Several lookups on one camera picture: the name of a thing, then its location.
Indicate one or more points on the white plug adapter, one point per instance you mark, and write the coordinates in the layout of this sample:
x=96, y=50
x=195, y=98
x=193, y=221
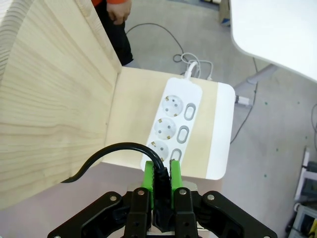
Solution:
x=242, y=100

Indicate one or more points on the four-compartment wooden shelf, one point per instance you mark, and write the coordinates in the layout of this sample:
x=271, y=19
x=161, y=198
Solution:
x=54, y=94

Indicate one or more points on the person in orange hoodie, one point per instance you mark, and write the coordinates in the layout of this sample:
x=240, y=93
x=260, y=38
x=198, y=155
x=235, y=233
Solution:
x=121, y=42

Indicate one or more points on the white three-socket power strip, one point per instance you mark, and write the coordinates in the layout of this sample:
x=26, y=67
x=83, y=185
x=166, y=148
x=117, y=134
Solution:
x=171, y=119

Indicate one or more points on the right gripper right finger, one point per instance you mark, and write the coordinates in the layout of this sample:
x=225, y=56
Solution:
x=190, y=215

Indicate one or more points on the grey equipment cart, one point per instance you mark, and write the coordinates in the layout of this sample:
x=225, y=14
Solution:
x=307, y=198

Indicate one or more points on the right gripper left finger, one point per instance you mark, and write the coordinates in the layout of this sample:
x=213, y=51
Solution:
x=133, y=213

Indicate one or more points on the person's left hand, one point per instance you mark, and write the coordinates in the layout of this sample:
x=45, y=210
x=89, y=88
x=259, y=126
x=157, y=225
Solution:
x=120, y=11

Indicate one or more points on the white side table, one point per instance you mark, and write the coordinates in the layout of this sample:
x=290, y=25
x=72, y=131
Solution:
x=275, y=29

